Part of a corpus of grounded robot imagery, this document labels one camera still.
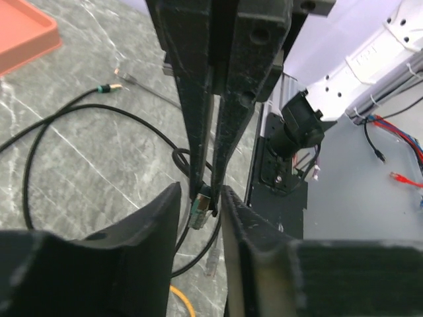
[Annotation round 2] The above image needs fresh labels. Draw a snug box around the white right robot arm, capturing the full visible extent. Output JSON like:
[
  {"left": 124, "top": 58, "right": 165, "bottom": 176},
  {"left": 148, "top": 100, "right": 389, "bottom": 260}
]
[{"left": 147, "top": 1, "right": 422, "bottom": 210}]

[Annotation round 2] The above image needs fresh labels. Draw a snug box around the salmon pink tray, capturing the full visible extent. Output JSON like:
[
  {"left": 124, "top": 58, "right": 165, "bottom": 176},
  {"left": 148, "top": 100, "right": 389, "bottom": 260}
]
[{"left": 1, "top": 1, "right": 62, "bottom": 75}]

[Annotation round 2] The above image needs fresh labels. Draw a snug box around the yellow ethernet cable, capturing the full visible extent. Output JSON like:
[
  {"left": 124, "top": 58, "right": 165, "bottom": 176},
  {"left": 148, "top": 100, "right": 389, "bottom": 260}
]
[{"left": 170, "top": 285, "right": 198, "bottom": 317}]

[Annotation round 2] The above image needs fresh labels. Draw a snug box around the grey ethernet cable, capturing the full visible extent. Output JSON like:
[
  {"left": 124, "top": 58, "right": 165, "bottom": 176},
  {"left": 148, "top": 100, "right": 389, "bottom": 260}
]
[{"left": 115, "top": 69, "right": 221, "bottom": 278}]

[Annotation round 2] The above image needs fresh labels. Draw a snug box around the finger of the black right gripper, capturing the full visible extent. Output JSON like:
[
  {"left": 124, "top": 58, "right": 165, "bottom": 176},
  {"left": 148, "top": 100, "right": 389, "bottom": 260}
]
[
  {"left": 211, "top": 1, "right": 293, "bottom": 209},
  {"left": 147, "top": 1, "right": 213, "bottom": 199}
]

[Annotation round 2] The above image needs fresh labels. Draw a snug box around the black ethernet cable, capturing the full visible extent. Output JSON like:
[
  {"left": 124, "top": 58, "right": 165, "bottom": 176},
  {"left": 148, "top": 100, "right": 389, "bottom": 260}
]
[{"left": 0, "top": 84, "right": 222, "bottom": 277}]

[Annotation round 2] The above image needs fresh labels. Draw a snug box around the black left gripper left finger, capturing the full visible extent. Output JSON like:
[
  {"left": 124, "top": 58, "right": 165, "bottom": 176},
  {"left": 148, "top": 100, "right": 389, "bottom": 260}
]
[{"left": 1, "top": 183, "right": 181, "bottom": 316}]

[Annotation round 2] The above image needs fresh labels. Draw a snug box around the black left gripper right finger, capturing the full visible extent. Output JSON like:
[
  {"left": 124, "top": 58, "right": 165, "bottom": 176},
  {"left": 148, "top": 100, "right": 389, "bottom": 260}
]
[{"left": 221, "top": 186, "right": 422, "bottom": 316}]

